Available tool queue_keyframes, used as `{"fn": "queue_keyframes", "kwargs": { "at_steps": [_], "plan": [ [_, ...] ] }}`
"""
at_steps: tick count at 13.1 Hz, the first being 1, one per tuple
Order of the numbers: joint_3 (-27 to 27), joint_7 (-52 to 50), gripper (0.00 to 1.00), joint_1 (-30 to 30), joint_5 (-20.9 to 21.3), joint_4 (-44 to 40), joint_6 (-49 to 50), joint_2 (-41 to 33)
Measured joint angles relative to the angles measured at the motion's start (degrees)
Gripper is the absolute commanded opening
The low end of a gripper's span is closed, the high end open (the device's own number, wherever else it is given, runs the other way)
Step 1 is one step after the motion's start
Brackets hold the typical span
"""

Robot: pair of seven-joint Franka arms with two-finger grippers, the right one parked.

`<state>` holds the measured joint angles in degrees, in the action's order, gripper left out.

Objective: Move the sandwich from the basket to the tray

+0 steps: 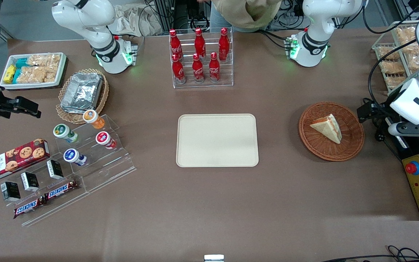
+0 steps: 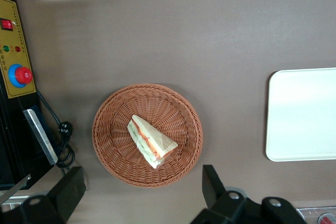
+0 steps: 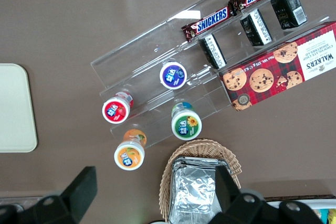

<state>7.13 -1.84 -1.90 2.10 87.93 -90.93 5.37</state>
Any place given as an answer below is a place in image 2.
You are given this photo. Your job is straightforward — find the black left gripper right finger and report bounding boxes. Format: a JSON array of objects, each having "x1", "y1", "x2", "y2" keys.
[{"x1": 191, "y1": 165, "x2": 260, "y2": 224}]

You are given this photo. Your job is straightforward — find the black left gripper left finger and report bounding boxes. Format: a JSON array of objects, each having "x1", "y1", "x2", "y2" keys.
[{"x1": 15, "y1": 166, "x2": 87, "y2": 224}]

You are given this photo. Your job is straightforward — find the triangular sandwich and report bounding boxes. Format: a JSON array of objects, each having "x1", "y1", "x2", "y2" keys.
[{"x1": 127, "y1": 114, "x2": 179, "y2": 169}]

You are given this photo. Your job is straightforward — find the round brown wicker basket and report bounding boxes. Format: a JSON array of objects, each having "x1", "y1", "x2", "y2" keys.
[{"x1": 91, "y1": 83, "x2": 203, "y2": 188}]

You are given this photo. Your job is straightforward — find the beige rectangular plastic tray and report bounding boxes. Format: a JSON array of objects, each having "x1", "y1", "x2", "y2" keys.
[{"x1": 265, "y1": 68, "x2": 336, "y2": 162}]

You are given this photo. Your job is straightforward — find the clear acrylic bottle rack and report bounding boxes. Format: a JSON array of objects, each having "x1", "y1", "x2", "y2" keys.
[{"x1": 296, "y1": 206, "x2": 336, "y2": 224}]

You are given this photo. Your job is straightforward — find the red cola bottle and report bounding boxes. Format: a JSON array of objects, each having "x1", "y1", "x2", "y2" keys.
[{"x1": 318, "y1": 214, "x2": 334, "y2": 224}]

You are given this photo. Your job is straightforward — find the black sealing machine yellow panel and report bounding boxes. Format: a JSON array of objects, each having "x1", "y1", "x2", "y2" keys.
[{"x1": 0, "y1": 0, "x2": 58, "y2": 190}]

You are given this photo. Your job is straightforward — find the white wire rack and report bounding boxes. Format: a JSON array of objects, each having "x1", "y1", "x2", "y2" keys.
[{"x1": 0, "y1": 175, "x2": 32, "y2": 206}]

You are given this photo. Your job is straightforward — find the black power cable with plug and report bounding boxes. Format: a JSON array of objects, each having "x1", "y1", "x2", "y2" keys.
[{"x1": 36, "y1": 90, "x2": 77, "y2": 175}]

